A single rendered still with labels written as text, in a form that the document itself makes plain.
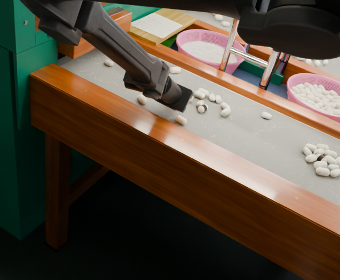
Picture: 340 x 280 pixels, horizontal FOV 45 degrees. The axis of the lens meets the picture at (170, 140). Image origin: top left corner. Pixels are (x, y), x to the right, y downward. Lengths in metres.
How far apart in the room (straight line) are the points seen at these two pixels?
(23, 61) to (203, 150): 0.55
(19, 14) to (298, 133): 0.84
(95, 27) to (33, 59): 0.56
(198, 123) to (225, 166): 0.21
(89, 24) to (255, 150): 0.64
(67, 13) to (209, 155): 0.55
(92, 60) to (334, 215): 0.86
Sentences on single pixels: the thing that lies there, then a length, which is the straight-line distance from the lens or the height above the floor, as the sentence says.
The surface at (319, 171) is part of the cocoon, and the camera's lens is 1.15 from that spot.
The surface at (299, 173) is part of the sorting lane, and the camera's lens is 1.13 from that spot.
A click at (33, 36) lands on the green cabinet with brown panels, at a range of 1.20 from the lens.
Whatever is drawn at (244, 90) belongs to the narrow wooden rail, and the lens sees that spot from 1.35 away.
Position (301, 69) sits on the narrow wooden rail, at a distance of 1.62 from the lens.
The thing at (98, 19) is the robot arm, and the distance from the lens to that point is 0.69.
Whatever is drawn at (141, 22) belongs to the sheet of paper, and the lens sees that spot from 1.59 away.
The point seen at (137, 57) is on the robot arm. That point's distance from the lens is 0.82.
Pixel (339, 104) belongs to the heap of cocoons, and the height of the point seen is 0.74.
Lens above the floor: 1.41
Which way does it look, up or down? 38 degrees down
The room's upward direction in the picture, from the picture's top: 14 degrees clockwise
